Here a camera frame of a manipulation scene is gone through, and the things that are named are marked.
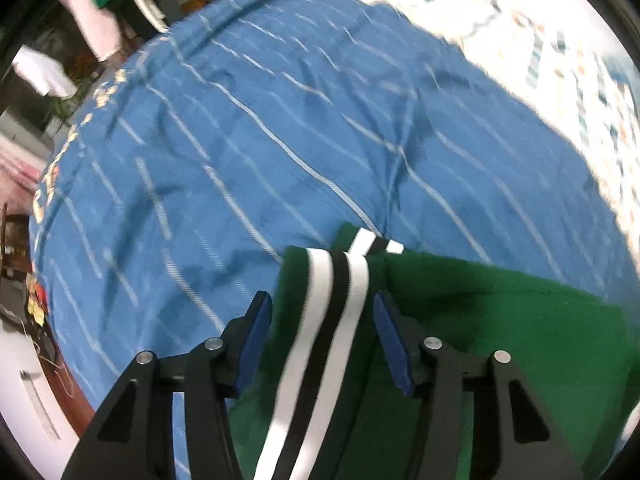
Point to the blue striped bedsheet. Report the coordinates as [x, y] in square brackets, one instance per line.
[250, 135]

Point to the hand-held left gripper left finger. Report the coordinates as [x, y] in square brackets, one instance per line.
[255, 340]

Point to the white cabinet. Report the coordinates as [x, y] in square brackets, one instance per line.
[30, 400]

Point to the white garment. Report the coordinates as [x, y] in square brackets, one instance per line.
[45, 72]

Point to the green varsity jacket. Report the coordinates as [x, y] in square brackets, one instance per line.
[475, 310]

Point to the wooden chair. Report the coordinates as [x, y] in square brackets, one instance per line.
[12, 255]

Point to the row of hanging clothes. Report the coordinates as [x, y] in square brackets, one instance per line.
[100, 25]

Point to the plaid bedsheet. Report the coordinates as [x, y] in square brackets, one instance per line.
[550, 60]

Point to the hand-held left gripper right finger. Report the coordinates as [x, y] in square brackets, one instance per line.
[392, 345]

